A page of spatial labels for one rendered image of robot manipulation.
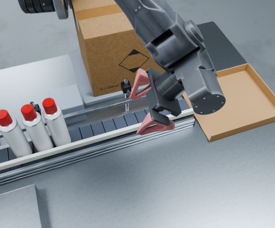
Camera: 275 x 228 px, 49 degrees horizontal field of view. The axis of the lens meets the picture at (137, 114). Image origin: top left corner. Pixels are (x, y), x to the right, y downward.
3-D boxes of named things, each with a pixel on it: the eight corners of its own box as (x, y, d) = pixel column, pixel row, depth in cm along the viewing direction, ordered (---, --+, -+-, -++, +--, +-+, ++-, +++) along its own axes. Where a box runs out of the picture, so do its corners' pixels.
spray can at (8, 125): (16, 163, 93) (-9, 124, 76) (15, 149, 96) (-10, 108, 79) (34, 158, 94) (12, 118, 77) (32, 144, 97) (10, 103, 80)
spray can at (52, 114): (56, 151, 95) (40, 111, 79) (53, 138, 98) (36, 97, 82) (73, 147, 96) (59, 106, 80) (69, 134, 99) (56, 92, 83)
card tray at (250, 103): (209, 142, 103) (211, 135, 100) (178, 88, 118) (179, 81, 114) (284, 118, 109) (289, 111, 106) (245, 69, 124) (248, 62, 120)
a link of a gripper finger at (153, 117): (127, 139, 62) (158, 114, 56) (123, 111, 66) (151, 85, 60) (152, 146, 66) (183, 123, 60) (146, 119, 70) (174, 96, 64)
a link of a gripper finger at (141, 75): (123, 111, 66) (151, 86, 60) (118, 87, 70) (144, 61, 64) (146, 120, 70) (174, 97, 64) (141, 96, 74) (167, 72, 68)
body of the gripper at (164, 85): (152, 110, 58) (179, 87, 54) (143, 72, 64) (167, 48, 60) (176, 118, 62) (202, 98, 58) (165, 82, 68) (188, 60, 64)
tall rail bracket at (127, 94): (128, 123, 108) (126, 92, 95) (121, 107, 112) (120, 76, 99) (136, 121, 108) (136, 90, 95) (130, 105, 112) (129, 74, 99)
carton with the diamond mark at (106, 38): (93, 97, 112) (83, 39, 91) (81, 55, 126) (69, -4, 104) (169, 79, 118) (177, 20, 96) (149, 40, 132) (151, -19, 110)
